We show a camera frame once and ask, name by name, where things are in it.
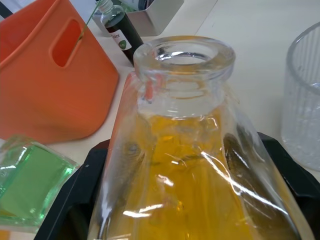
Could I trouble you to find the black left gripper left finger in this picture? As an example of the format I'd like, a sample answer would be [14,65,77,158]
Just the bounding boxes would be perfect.
[34,139,112,240]

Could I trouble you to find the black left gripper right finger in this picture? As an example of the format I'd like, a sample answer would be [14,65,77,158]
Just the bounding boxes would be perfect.
[257,131,320,240]

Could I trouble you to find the glass bottle with yellow liquid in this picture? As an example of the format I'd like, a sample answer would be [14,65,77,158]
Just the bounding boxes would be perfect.
[87,35,316,240]

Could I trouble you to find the square bottle with green liquid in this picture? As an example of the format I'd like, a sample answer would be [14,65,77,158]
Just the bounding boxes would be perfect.
[0,133,80,228]

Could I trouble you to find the ribbed clear glass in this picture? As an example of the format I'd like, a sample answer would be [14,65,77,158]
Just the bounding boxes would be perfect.
[280,21,320,172]

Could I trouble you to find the small dark plastic bottle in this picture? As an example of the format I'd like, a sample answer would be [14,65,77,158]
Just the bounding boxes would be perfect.
[96,0,145,67]

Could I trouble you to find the orange plastic basket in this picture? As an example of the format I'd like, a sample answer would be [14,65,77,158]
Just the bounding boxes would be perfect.
[0,0,120,145]

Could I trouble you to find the thin green stick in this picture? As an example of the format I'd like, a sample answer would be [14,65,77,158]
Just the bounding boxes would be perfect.
[77,0,104,44]

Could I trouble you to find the white metal container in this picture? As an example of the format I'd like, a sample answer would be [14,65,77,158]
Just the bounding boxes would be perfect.
[91,0,185,38]

